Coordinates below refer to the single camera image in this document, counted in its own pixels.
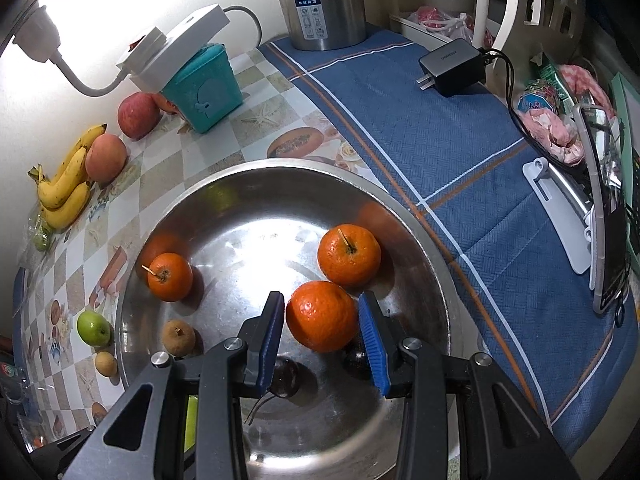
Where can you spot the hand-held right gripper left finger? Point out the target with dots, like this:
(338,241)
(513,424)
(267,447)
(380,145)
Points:
(272,345)

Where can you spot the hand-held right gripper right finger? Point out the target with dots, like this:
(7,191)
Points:
(375,345)

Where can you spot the tangerine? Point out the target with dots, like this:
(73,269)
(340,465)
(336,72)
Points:
(349,256)
(322,315)
(170,277)

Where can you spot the brown longan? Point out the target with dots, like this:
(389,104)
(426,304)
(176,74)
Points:
(177,335)
(106,363)

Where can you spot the stainless steel basin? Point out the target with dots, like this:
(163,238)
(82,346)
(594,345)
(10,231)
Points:
(250,240)

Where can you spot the green grapes in plastic bag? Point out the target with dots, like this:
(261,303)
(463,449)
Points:
(42,240)

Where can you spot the checkered printed tablecloth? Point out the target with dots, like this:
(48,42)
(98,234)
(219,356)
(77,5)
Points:
(165,160)

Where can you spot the blue plaid cloth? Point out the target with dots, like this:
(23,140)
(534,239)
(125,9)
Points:
(400,125)

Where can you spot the white phone stand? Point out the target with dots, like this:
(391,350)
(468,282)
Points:
(555,210)

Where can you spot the banana bunch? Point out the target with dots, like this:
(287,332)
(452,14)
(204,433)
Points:
(65,185)

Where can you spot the small red apple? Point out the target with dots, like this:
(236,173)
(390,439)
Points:
(167,103)

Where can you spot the teal box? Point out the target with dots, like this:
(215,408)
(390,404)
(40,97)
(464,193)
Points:
(205,90)

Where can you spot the smartphone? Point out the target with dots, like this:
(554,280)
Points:
(607,210)

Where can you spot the pink plastic bag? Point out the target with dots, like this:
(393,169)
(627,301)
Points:
(550,130)

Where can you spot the black charger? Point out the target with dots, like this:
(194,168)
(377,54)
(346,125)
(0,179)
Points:
(452,67)

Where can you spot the colourful packet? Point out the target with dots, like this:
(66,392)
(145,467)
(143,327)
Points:
(537,97)

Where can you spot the white power strip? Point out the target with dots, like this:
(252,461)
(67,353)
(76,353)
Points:
(185,35)

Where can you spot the green packet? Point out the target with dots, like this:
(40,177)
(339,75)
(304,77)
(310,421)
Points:
(550,65)

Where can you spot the red printed plastic bag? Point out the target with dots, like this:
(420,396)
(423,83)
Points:
(440,17)

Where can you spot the pink packet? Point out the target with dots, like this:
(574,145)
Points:
(575,77)

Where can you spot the stainless steel thermos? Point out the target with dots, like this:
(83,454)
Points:
(320,5)

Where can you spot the white plastic chair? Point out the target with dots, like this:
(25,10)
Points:
(520,0)

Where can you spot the white gooseneck lamp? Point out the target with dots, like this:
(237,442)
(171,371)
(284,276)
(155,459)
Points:
(37,35)

